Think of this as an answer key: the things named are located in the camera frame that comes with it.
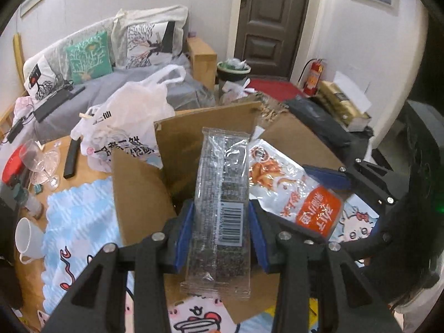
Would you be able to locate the small spice bottle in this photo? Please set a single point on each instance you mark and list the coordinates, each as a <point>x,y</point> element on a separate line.
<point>27,201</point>

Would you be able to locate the teal deer cushion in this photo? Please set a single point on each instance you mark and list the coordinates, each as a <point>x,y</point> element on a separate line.
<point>90,58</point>

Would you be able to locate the white red print cushion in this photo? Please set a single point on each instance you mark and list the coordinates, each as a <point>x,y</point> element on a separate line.
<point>42,81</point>

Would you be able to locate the black laptop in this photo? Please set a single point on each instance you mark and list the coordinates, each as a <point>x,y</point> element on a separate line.
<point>42,112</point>

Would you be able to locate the black remote control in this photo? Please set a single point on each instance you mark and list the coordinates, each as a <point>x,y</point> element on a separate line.
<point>71,159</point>

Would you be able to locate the red fire extinguisher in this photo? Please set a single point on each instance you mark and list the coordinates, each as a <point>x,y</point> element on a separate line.
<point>313,77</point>

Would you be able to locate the grey sofa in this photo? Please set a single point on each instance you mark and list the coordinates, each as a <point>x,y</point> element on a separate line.
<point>190,94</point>

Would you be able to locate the open cardboard box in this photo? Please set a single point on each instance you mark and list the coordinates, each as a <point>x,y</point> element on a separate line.
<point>147,197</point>

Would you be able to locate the blue cartoon tablecloth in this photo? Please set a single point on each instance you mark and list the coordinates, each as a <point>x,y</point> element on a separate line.
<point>80,221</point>

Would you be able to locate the green trash bin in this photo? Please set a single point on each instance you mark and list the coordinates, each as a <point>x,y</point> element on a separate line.
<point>232,70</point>

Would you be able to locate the wooden side box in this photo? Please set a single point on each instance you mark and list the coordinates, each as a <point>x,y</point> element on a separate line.
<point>203,60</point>

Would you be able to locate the white ceramic mug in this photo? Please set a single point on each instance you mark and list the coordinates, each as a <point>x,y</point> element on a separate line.
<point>29,241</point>

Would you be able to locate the clear seaweed snack packet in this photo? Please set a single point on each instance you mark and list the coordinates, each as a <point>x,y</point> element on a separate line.
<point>219,255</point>

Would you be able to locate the tissue box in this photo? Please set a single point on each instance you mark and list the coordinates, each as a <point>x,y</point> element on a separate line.
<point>344,99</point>

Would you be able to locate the dark brown door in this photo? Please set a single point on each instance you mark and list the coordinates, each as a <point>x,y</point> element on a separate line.
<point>268,35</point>

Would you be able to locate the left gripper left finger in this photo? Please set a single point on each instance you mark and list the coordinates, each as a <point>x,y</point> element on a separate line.
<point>96,300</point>

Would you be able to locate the clear wine glass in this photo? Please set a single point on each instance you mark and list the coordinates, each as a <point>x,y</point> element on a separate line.
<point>40,162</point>

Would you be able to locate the black plastic bag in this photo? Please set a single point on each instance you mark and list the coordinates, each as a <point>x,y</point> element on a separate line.
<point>347,146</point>

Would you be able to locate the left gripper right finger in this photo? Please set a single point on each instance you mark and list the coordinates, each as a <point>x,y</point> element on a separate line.
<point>310,267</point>

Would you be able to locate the orange white chicken snack packet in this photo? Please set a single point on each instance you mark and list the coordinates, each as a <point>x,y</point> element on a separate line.
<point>285,189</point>

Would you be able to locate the white plastic shopping bag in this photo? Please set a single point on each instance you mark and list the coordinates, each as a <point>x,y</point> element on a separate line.
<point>125,121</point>

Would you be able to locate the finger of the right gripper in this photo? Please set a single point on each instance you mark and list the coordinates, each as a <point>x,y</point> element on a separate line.
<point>329,178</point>

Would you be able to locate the white black tree cushion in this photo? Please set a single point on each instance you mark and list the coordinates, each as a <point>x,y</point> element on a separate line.
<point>149,44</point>

